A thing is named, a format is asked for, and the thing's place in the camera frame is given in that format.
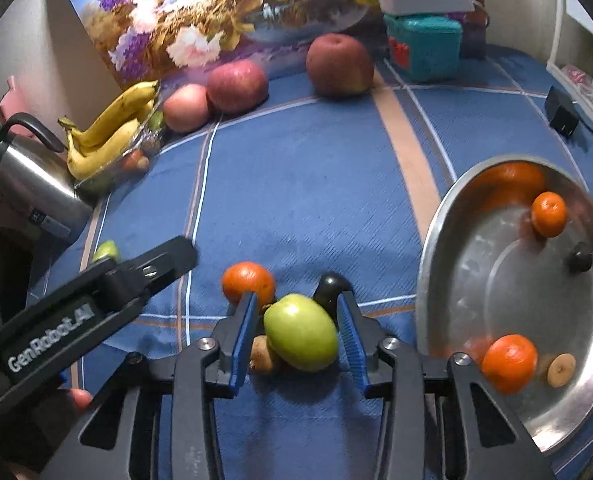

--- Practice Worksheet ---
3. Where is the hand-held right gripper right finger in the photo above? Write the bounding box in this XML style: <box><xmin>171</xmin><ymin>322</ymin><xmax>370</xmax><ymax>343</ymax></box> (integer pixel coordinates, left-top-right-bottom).
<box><xmin>336</xmin><ymin>291</ymin><xmax>557</xmax><ymax>480</ymax></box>

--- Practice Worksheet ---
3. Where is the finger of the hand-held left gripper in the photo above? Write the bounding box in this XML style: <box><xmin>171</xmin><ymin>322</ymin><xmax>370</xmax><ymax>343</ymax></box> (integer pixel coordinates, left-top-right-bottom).
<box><xmin>92</xmin><ymin>236</ymin><xmax>199</xmax><ymax>329</ymax></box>

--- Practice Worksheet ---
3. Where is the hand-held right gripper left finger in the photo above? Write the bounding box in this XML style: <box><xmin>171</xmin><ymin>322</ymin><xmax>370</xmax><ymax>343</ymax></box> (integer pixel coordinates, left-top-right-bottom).
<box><xmin>39</xmin><ymin>291</ymin><xmax>258</xmax><ymax>480</ymax></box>

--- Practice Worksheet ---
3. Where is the small brown kiwi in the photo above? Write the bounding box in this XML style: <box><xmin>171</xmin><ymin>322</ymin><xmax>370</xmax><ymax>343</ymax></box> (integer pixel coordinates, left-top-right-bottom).
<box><xmin>248</xmin><ymin>335</ymin><xmax>282</xmax><ymax>375</ymax></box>
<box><xmin>547</xmin><ymin>353</ymin><xmax>576</xmax><ymax>388</ymax></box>

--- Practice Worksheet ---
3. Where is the dark plum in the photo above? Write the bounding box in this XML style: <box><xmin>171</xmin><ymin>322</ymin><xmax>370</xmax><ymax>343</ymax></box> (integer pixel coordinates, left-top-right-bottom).
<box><xmin>566</xmin><ymin>241</ymin><xmax>593</xmax><ymax>273</ymax></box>
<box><xmin>313</xmin><ymin>272</ymin><xmax>354</xmax><ymax>314</ymax></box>

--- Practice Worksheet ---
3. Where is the silver metal bowl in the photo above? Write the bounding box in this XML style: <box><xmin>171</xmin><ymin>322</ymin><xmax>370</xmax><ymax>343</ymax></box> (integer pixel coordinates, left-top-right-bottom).
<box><xmin>415</xmin><ymin>154</ymin><xmax>593</xmax><ymax>457</ymax></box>

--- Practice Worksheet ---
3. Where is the person's left hand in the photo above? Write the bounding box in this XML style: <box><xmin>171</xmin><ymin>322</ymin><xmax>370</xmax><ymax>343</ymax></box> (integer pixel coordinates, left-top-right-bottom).
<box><xmin>59</xmin><ymin>387</ymin><xmax>95</xmax><ymax>414</ymax></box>

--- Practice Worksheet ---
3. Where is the yellow banana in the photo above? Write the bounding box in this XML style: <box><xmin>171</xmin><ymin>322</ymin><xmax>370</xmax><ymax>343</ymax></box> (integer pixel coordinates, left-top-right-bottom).
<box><xmin>59</xmin><ymin>80</ymin><xmax>160</xmax><ymax>150</ymax></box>
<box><xmin>65</xmin><ymin>119</ymin><xmax>143</xmax><ymax>180</ymax></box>

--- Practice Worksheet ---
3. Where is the blue plaid tablecloth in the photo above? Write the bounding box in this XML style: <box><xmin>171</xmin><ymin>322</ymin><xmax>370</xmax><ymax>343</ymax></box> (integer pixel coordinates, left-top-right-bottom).
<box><xmin>26</xmin><ymin>42</ymin><xmax>593</xmax><ymax>480</ymax></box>

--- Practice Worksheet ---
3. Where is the pink apple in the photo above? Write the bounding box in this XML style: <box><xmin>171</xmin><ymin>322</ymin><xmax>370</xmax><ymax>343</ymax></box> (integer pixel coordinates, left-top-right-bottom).
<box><xmin>162</xmin><ymin>83</ymin><xmax>212</xmax><ymax>134</ymax></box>

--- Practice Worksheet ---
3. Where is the stainless steel kettle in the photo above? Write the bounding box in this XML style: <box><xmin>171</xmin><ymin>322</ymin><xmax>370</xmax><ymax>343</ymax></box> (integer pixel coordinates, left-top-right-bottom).
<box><xmin>0</xmin><ymin>112</ymin><xmax>95</xmax><ymax>242</ymax></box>

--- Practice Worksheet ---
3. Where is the floral painting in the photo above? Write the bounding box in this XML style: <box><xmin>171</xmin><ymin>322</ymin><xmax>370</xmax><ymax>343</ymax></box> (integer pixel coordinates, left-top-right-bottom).
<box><xmin>60</xmin><ymin>0</ymin><xmax>485</xmax><ymax>97</ymax></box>

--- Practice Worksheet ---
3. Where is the dark red apple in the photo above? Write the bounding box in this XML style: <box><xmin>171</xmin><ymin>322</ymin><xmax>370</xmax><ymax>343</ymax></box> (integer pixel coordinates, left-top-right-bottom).
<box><xmin>305</xmin><ymin>33</ymin><xmax>375</xmax><ymax>100</ymax></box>

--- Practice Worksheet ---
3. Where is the teal plastic box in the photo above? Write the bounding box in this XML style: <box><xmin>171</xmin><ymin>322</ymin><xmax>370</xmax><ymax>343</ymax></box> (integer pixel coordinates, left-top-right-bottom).
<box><xmin>383</xmin><ymin>13</ymin><xmax>463</xmax><ymax>83</ymax></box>

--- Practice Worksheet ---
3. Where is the black power adapter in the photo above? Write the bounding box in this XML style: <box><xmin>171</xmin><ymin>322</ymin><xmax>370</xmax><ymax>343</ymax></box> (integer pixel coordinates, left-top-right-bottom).
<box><xmin>544</xmin><ymin>85</ymin><xmax>580</xmax><ymax>137</ymax></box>

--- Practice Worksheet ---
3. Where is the pink plastic bag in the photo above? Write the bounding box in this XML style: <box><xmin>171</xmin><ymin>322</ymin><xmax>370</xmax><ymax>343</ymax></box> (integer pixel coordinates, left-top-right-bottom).
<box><xmin>561</xmin><ymin>64</ymin><xmax>593</xmax><ymax>122</ymax></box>

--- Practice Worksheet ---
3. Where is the white metal rack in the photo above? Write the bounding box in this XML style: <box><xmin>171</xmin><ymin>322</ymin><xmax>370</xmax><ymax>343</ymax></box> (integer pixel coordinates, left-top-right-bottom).
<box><xmin>546</xmin><ymin>0</ymin><xmax>593</xmax><ymax>147</ymax></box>

